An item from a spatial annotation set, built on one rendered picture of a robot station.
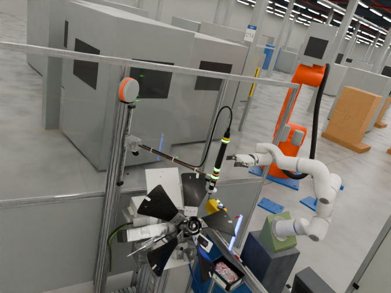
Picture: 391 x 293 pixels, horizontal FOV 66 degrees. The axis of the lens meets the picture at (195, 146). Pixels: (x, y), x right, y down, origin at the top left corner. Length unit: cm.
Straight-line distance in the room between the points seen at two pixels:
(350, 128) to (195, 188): 805
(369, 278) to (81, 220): 267
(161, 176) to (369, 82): 1068
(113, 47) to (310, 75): 331
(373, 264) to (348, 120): 678
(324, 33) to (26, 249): 495
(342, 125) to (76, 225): 843
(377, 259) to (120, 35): 370
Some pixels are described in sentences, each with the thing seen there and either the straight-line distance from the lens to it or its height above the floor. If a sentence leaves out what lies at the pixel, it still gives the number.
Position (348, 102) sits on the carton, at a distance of 978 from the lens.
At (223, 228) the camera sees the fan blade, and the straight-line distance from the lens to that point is 213.
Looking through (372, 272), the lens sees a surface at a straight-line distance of 347.
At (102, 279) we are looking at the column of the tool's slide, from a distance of 292.
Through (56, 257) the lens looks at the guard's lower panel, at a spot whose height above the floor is 42.
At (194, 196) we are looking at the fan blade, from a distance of 204.
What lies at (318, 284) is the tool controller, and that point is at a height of 124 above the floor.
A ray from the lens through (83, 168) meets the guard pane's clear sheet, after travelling 236.
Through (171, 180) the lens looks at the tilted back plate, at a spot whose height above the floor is 129.
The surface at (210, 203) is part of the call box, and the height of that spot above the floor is 107.
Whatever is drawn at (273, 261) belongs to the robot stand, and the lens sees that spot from 248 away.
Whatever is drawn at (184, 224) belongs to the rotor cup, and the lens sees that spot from 196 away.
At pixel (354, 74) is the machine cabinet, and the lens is 1247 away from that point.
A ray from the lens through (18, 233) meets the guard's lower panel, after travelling 260.
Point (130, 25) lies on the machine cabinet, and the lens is 416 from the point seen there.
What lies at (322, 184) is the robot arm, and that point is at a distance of 191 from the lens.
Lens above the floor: 240
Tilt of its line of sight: 23 degrees down
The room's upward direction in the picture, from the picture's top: 14 degrees clockwise
